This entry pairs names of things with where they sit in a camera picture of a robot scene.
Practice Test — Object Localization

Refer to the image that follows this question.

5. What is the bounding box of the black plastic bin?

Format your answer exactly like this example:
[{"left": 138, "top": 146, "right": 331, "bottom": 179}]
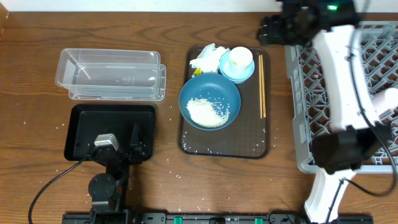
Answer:
[{"left": 64, "top": 104, "right": 155, "bottom": 161}]

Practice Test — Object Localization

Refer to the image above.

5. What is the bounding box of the pile of white rice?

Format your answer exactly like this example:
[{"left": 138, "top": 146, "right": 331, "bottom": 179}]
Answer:
[{"left": 186, "top": 98, "right": 229, "bottom": 128}]

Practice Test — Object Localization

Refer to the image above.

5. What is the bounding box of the dark blue plate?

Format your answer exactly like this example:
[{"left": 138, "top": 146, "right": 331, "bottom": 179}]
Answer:
[{"left": 178, "top": 73, "right": 241, "bottom": 131}]

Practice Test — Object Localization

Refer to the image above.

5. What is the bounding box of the pink cup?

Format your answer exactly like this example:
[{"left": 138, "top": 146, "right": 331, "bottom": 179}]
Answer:
[{"left": 372, "top": 88, "right": 398, "bottom": 116}]

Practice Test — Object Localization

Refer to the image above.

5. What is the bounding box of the crumpled white tissue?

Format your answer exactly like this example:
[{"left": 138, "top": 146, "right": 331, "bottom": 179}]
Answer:
[{"left": 190, "top": 43, "right": 230, "bottom": 73}]

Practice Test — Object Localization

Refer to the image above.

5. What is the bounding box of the light blue bowl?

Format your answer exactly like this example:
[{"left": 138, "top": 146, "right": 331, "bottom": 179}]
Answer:
[{"left": 220, "top": 52, "right": 255, "bottom": 84}]

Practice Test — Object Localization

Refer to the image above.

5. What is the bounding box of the clear plastic bin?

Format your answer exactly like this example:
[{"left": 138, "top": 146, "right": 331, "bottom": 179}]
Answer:
[{"left": 55, "top": 49, "right": 161, "bottom": 99}]

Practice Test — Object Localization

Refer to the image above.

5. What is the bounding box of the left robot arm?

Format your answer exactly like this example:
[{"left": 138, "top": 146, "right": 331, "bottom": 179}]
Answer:
[{"left": 88, "top": 124, "right": 147, "bottom": 223}]

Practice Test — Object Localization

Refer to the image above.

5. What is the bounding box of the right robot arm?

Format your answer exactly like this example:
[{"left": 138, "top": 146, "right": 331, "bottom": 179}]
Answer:
[{"left": 257, "top": 1, "right": 392, "bottom": 223}]

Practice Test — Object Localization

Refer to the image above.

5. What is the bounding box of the cream white cup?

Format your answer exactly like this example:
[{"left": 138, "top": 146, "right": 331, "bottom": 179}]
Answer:
[{"left": 229, "top": 47, "right": 253, "bottom": 72}]

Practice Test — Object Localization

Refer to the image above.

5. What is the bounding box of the yellow green wrapper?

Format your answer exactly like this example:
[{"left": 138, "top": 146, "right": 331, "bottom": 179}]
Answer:
[{"left": 192, "top": 68, "right": 203, "bottom": 77}]

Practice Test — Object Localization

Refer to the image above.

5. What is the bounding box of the left black cable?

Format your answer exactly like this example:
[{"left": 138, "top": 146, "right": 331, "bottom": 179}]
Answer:
[{"left": 27, "top": 155, "right": 94, "bottom": 224}]

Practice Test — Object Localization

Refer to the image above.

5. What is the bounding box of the dark brown serving tray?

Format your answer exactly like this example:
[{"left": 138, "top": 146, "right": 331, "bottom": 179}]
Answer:
[{"left": 177, "top": 47, "right": 271, "bottom": 159}]

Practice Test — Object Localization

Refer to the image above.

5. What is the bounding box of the grey dishwasher rack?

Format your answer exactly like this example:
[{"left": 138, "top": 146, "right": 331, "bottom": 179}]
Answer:
[{"left": 285, "top": 21, "right": 397, "bottom": 174}]

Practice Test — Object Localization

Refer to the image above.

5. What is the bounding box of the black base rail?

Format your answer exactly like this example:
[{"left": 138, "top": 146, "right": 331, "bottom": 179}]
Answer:
[{"left": 61, "top": 212, "right": 374, "bottom": 224}]

